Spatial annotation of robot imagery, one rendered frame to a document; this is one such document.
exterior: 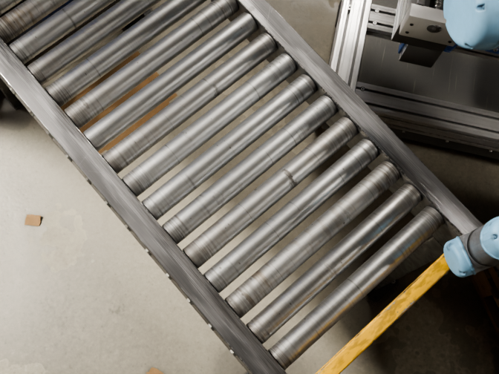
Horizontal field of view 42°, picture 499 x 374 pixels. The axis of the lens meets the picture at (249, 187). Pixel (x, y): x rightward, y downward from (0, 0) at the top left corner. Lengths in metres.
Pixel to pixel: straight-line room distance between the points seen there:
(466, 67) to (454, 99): 0.12
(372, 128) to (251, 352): 0.53
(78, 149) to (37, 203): 0.86
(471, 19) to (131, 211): 0.72
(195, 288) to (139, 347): 0.83
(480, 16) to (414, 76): 1.09
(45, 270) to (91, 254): 0.15
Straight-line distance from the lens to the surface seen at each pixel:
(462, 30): 1.15
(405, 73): 2.18
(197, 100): 1.41
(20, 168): 2.28
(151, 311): 2.10
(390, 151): 1.41
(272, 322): 1.30
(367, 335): 1.30
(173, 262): 1.31
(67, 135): 1.40
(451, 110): 2.17
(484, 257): 1.24
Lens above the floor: 2.09
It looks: 74 degrees down
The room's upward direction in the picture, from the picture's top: 11 degrees clockwise
